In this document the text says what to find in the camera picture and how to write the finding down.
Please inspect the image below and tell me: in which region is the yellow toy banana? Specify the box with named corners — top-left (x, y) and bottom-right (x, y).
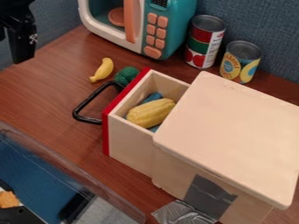
top-left (88, 57), bottom-right (115, 84)

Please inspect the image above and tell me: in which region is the white cabinet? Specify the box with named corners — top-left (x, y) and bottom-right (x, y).
top-left (150, 70), bottom-right (299, 224)

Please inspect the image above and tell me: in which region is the red and green can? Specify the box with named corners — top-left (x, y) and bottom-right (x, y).
top-left (183, 14), bottom-right (227, 70)

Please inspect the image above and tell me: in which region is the white drawer with red front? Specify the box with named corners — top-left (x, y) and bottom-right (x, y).
top-left (71, 67), bottom-right (192, 179)

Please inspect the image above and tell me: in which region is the teal toy microwave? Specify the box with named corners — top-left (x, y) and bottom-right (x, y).
top-left (75, 0), bottom-right (199, 61)

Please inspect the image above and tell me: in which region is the green toy broccoli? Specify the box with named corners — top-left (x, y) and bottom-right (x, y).
top-left (113, 66), bottom-right (141, 88)

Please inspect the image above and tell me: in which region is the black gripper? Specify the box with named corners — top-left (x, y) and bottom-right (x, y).
top-left (0, 0), bottom-right (40, 65)

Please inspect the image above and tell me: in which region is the yellow toy corn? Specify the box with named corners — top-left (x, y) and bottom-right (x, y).
top-left (124, 97), bottom-right (178, 130)

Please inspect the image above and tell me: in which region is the yellow and blue can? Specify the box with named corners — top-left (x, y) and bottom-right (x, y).
top-left (218, 39), bottom-right (263, 85)

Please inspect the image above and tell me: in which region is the grey tape strip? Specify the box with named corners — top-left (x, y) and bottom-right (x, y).
top-left (150, 174), bottom-right (239, 224)

